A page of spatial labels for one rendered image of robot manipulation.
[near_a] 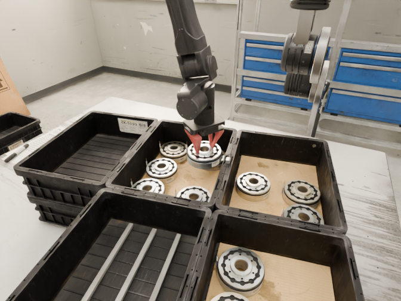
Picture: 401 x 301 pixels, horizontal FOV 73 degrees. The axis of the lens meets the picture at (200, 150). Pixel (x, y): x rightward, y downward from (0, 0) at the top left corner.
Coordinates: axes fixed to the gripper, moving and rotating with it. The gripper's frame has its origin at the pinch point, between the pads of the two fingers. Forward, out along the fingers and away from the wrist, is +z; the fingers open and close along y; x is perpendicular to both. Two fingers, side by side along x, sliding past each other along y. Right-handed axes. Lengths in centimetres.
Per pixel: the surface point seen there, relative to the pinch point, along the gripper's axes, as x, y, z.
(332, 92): 80, 176, 52
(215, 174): 1.5, 4.9, 13.6
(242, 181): -8.6, 8.4, 10.4
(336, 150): 2, 73, 29
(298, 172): -11.7, 30.0, 14.2
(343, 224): -37.7, 13.9, 3.4
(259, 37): 135, 135, 11
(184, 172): 7.9, -3.6, 13.4
